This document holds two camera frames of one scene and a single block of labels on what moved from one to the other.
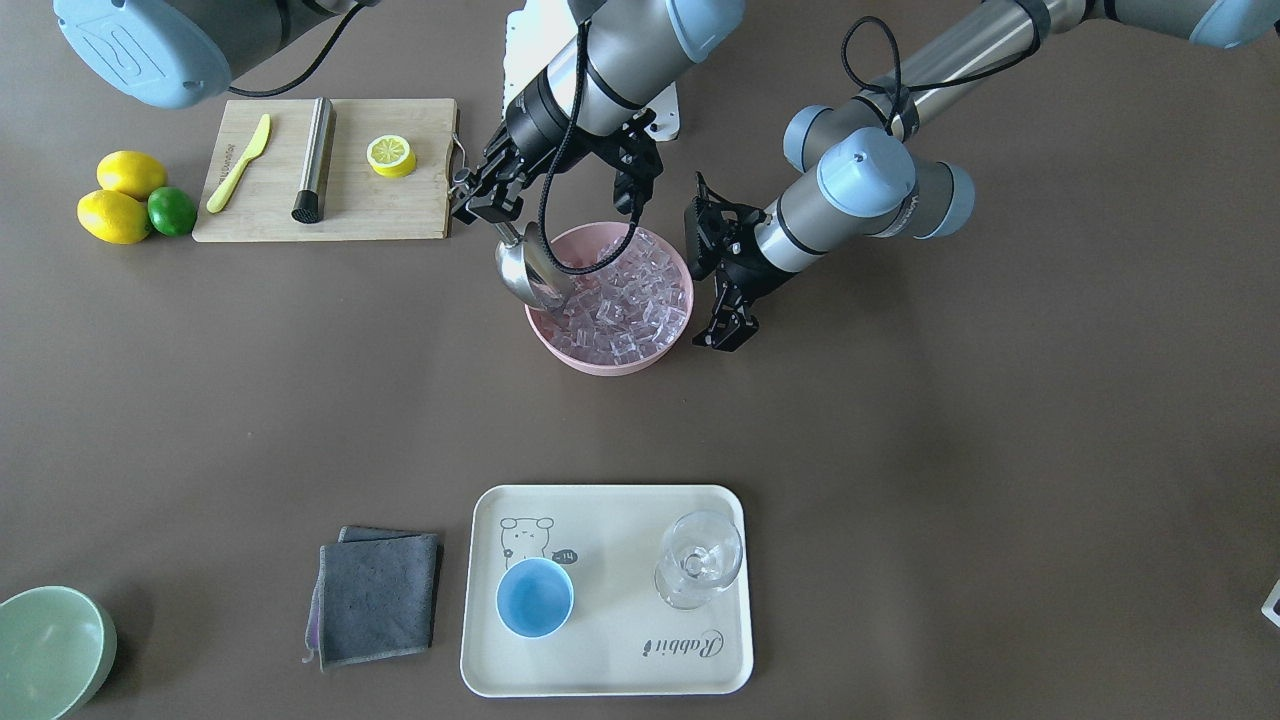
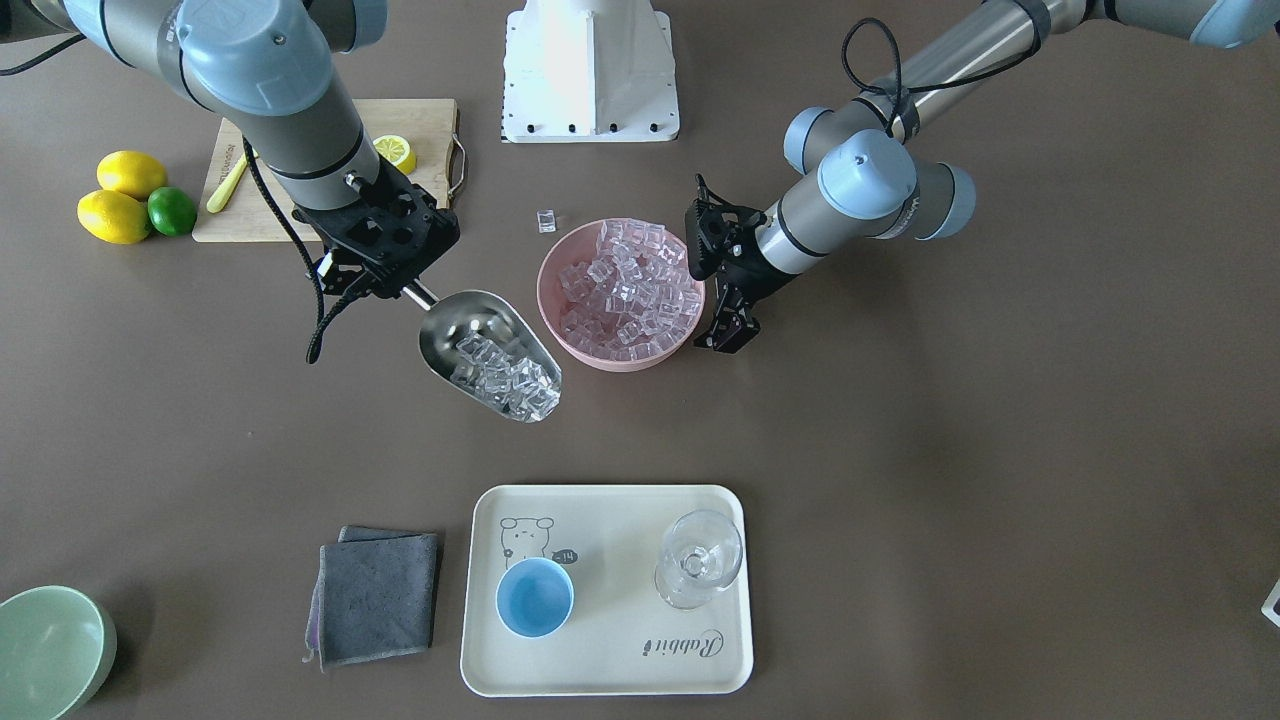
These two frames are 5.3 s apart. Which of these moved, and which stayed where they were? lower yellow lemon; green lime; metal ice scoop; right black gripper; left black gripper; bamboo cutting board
Moved: metal ice scoop; right black gripper
Stayed: lower yellow lemon; left black gripper; green lime; bamboo cutting board
